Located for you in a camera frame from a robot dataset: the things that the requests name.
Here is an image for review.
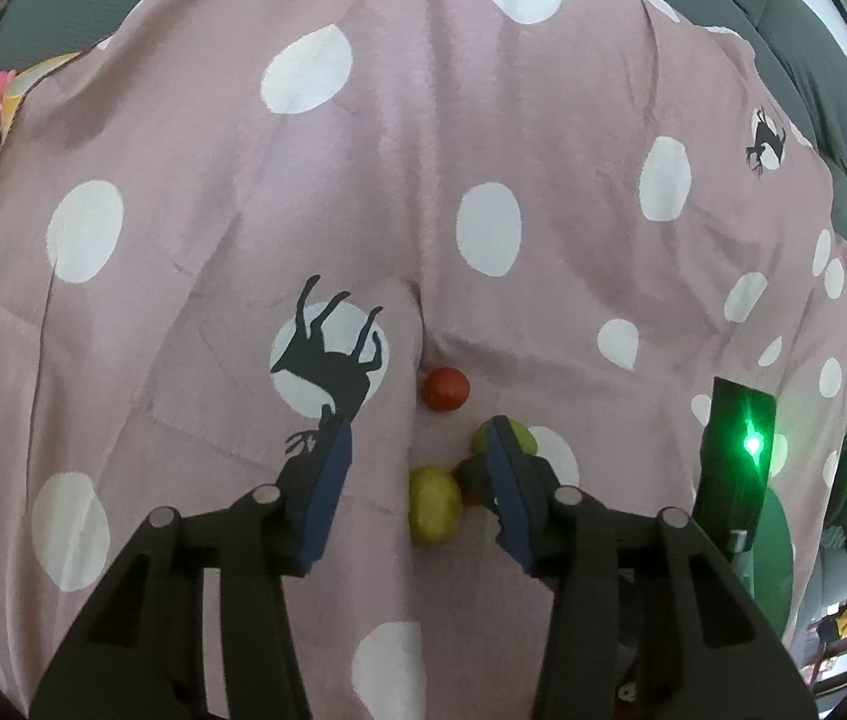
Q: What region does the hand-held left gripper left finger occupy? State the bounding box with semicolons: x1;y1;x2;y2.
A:
31;414;355;720

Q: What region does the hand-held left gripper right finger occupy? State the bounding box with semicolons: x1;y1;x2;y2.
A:
459;415;821;720

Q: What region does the yellow-green tomato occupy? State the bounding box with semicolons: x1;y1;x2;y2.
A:
408;465;463;545

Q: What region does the green container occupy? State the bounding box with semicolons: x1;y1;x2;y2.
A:
738;480;797;640

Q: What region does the red tomato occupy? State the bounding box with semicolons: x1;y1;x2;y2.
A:
423;367;471;413
453;465;495;507

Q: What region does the green tomato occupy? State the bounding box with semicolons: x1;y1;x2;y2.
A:
471;420;538;458

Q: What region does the pink polka dot blanket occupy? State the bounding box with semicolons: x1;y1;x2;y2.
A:
0;0;847;720

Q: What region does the grey sofa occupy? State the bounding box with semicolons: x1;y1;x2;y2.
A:
0;0;847;616

